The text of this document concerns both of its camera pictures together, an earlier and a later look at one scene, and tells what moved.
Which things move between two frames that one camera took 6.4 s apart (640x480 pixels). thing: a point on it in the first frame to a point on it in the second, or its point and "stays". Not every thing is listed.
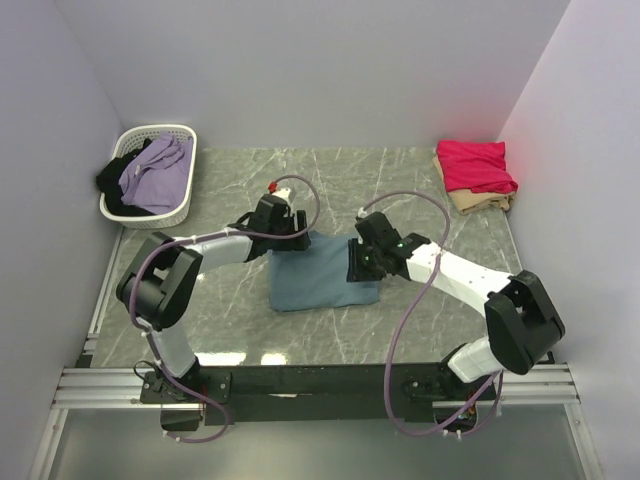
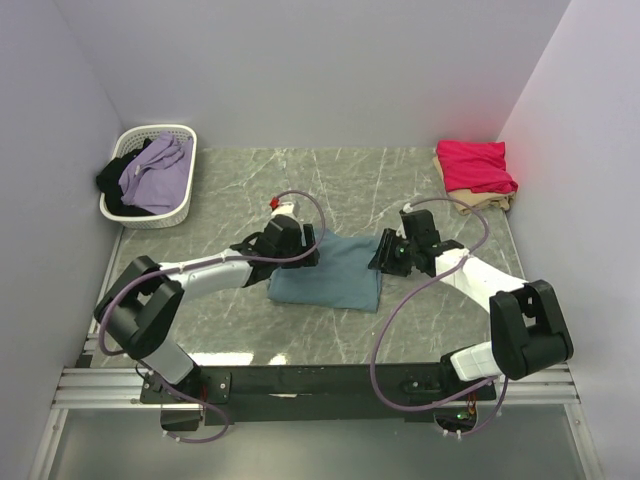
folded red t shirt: [475, 164] stays
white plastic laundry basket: [127, 140] stays
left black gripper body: [287, 226] to [297, 246]
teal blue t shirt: [317, 277] stays
